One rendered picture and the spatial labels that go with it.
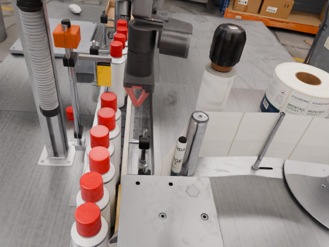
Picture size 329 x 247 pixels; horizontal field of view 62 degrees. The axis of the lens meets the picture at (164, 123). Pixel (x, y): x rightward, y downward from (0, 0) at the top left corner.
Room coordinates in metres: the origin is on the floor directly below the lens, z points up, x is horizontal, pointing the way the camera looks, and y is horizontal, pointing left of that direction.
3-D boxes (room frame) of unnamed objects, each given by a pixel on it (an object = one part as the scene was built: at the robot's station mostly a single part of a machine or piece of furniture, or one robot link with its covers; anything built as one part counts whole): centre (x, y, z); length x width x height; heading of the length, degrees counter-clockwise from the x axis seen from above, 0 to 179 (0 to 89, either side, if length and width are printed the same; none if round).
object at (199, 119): (0.45, -0.07, 0.97); 0.05 x 0.05 x 0.19
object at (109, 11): (1.54, 0.29, 0.85); 0.30 x 0.26 x 0.04; 9
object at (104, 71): (0.50, 0.14, 1.09); 0.03 x 0.01 x 0.06; 99
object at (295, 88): (0.77, -0.41, 0.95); 0.20 x 0.20 x 0.14
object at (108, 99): (0.44, 0.12, 0.98); 0.05 x 0.05 x 0.20
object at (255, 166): (0.50, -0.26, 0.97); 0.02 x 0.02 x 0.19
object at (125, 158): (0.85, 0.14, 0.91); 1.07 x 0.01 x 0.02; 9
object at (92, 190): (0.24, 0.09, 0.98); 0.05 x 0.05 x 0.20
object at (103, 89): (0.84, 0.22, 0.96); 1.07 x 0.01 x 0.01; 9
